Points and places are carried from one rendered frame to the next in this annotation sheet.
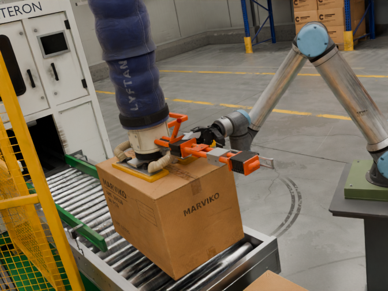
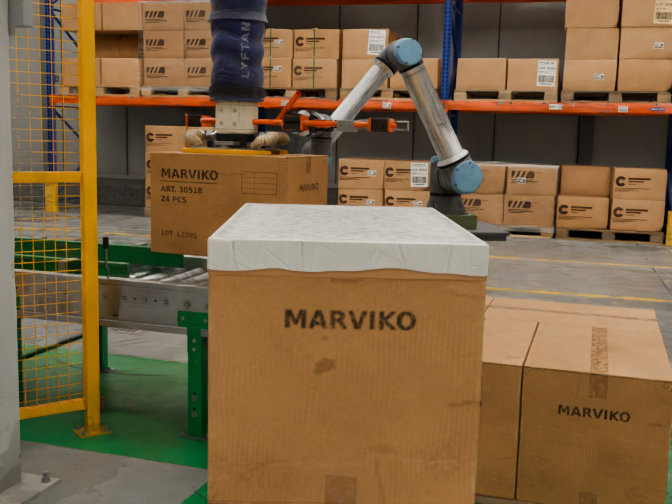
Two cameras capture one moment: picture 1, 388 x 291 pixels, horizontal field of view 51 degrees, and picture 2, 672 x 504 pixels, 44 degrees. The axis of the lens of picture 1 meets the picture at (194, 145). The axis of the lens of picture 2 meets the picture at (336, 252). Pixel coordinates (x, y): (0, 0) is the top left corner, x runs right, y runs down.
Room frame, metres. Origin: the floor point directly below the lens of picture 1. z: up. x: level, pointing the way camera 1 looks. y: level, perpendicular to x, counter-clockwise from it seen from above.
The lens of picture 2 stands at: (-1.19, 1.91, 1.17)
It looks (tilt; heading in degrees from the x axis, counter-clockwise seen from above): 8 degrees down; 323
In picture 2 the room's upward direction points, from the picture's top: 1 degrees clockwise
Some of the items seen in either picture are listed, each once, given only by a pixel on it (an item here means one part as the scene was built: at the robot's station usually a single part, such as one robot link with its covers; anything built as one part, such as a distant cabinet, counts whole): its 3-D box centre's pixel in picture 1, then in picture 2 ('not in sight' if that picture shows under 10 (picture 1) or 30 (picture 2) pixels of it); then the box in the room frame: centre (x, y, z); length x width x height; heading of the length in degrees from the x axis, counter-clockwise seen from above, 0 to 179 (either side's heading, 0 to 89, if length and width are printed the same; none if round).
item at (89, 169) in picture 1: (112, 176); (38, 245); (2.89, 0.66, 0.60); 1.60 x 0.10 x 0.09; 36
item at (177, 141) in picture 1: (183, 146); (295, 122); (1.60, 0.04, 1.21); 0.10 x 0.08 x 0.06; 126
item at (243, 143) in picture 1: (240, 143); (320, 151); (1.79, -0.22, 1.09); 0.12 x 0.09 x 0.12; 159
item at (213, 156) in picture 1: (218, 156); (347, 125); (1.43, -0.08, 1.20); 0.07 x 0.07 x 0.04; 36
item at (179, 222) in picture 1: (167, 199); (240, 202); (1.79, 0.18, 0.88); 0.60 x 0.40 x 0.40; 32
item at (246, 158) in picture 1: (243, 163); (381, 125); (1.32, -0.16, 1.21); 0.08 x 0.07 x 0.05; 36
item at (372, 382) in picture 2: not in sight; (340, 329); (0.00, 1.01, 0.82); 0.60 x 0.40 x 0.40; 145
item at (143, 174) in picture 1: (138, 165); (226, 147); (1.75, 0.27, 1.11); 0.34 x 0.10 x 0.05; 36
